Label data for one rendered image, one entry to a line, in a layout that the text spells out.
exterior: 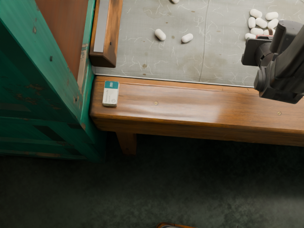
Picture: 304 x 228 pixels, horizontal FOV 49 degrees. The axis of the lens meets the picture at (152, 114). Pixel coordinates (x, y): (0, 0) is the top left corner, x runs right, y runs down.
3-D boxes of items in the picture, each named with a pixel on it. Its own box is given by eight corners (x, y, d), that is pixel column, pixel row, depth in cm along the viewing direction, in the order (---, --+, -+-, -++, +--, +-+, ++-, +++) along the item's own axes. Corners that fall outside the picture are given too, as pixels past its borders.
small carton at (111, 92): (116, 106, 84) (116, 104, 82) (102, 105, 84) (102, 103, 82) (119, 84, 85) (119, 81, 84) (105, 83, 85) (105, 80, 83)
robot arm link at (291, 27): (254, 93, 64) (299, 102, 63) (273, 36, 58) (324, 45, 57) (251, 67, 74) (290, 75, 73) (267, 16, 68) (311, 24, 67)
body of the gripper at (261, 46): (246, 35, 77) (254, 48, 70) (290, 39, 77) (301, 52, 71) (239, 61, 80) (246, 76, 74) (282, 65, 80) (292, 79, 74)
